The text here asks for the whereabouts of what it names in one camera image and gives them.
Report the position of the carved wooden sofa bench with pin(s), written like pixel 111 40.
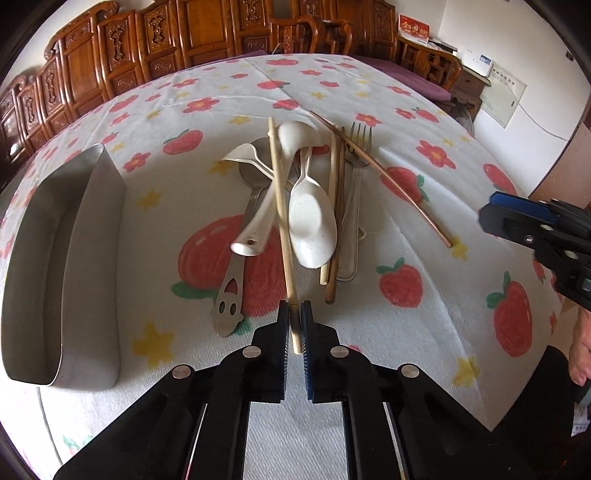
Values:
pixel 105 52

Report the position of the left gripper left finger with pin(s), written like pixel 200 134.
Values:
pixel 258 372

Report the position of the light bamboo chopstick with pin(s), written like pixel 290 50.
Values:
pixel 284 230

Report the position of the metal fork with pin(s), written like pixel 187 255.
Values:
pixel 349 256

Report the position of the white device on side table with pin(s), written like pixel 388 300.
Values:
pixel 478 63

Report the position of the rectangular metal tin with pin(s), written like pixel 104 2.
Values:
pixel 59 321

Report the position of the person's right hand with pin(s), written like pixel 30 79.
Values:
pixel 580 350

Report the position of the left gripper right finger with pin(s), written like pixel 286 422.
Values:
pixel 331 370

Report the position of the carved wooden armchair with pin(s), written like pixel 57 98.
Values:
pixel 371 32

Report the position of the metal smiley-handle spoon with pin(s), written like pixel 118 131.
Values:
pixel 227 310

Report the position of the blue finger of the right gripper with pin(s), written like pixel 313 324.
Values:
pixel 537 210

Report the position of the strawberry flower tablecloth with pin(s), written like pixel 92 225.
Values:
pixel 476 312

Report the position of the red greeting card box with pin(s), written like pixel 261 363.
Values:
pixel 414 29

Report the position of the cream plastic soup spoon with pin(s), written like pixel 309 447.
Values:
pixel 288 138

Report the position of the wooden side table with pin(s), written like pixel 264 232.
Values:
pixel 468 90

